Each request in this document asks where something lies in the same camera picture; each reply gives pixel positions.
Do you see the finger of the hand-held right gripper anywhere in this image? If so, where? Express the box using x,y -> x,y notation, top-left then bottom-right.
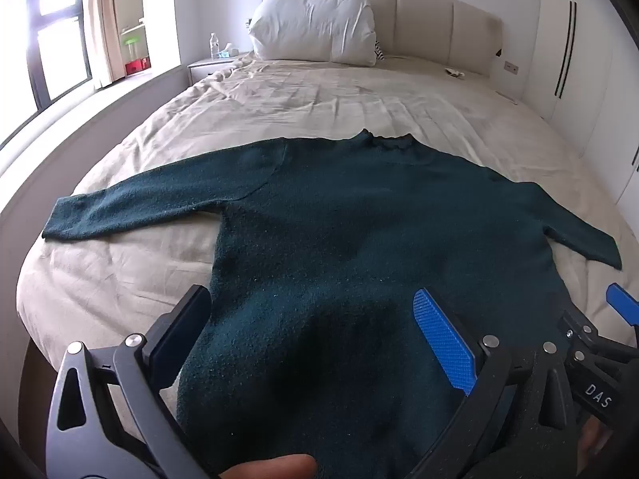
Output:
605,283 -> 639,342
557,309 -> 601,361

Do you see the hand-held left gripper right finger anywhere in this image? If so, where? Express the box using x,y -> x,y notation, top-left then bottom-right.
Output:
407,288 -> 582,479

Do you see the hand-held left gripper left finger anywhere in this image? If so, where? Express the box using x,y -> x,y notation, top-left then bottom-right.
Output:
45,284 -> 216,479

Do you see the dark green sweater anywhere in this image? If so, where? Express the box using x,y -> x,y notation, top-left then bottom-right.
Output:
41,129 -> 623,479

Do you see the person's right hand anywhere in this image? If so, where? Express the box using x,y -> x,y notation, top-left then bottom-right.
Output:
581,416 -> 617,467

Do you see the person's left hand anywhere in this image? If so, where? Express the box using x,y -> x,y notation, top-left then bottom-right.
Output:
220,453 -> 318,479

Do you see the white wardrobe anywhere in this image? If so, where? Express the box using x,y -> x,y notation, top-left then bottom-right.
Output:
522,0 -> 639,210

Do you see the bed with beige sheet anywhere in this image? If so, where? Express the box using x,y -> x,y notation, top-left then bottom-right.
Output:
15,52 -> 639,460

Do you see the white nightstand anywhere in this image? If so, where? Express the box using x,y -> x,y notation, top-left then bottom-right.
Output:
188,52 -> 250,85

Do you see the green plastic container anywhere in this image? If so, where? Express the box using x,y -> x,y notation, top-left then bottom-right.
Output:
121,27 -> 147,63

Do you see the black framed window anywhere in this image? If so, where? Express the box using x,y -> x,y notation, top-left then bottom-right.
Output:
0,0 -> 97,146

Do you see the beige padded headboard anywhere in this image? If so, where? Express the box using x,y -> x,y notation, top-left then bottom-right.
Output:
263,0 -> 504,77

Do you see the beige curtain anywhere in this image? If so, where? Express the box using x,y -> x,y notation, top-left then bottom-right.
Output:
85,0 -> 127,85

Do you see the white pillow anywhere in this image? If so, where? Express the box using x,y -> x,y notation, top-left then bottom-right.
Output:
248,0 -> 377,67

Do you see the white wall shelf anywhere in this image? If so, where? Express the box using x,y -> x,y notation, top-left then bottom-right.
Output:
114,0 -> 151,79

